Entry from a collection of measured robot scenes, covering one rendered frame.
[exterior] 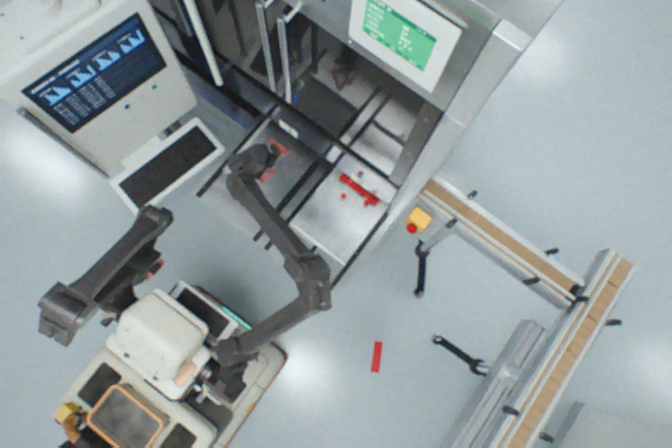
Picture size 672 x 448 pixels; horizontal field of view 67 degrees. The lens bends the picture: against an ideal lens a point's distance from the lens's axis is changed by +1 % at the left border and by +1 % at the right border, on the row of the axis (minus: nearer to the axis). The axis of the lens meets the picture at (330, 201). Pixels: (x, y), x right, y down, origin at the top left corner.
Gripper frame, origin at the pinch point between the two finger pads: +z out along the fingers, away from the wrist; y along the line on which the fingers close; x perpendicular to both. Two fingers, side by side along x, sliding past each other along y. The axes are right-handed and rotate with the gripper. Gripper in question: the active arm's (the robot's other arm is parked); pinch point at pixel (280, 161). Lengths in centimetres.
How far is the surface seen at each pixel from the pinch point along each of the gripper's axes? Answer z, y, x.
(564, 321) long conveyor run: 75, -3, 91
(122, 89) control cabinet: -29, 14, -50
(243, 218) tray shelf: 8.7, 38.0, -6.8
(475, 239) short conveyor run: 62, -4, 50
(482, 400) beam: 78, 49, 97
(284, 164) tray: 25.3, 18.8, -16.2
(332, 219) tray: 31.9, 21.1, 12.4
